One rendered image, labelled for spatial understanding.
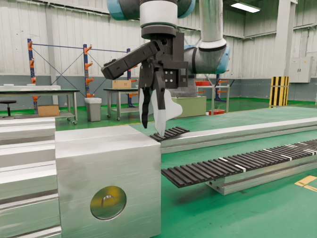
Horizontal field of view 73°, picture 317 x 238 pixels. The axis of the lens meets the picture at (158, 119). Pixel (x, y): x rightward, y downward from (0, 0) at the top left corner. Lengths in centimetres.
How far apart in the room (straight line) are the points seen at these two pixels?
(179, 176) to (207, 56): 72
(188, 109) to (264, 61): 1200
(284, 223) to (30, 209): 25
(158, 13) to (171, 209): 33
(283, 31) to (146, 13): 644
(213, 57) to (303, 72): 1085
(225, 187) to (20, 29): 794
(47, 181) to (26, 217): 3
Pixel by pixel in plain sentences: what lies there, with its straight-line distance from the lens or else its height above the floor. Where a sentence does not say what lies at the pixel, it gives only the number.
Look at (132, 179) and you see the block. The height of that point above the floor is 85.
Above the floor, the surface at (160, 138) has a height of 81.
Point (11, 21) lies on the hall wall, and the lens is 812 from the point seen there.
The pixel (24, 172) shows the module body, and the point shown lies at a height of 86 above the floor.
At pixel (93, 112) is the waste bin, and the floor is 22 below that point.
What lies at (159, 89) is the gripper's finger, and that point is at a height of 92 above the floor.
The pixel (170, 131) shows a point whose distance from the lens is 49.
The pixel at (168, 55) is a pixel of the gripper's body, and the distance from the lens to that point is 46.
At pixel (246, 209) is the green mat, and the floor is 78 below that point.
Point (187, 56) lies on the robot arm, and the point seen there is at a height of 104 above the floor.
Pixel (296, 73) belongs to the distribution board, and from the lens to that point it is 1184.
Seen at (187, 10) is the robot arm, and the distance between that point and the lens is 58.
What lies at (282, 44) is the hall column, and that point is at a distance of 676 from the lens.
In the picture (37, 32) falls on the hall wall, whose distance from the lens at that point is 807.
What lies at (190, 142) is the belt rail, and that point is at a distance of 50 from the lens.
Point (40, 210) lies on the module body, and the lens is 20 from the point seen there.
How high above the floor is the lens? 93
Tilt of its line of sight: 10 degrees down
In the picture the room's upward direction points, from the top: straight up
